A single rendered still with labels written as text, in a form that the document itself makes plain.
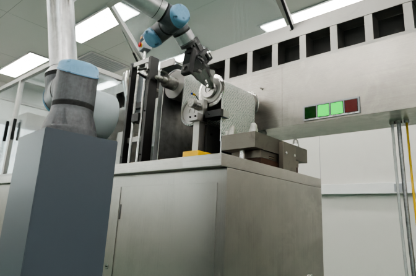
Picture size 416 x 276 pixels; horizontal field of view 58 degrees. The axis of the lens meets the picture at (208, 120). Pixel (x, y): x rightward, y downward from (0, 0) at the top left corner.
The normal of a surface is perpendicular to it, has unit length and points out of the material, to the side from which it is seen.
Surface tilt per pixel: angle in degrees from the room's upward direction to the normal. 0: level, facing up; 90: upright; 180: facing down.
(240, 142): 90
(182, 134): 90
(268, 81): 90
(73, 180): 90
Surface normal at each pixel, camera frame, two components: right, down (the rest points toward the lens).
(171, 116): 0.75, -0.14
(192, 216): -0.66, -0.23
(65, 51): 0.52, -0.19
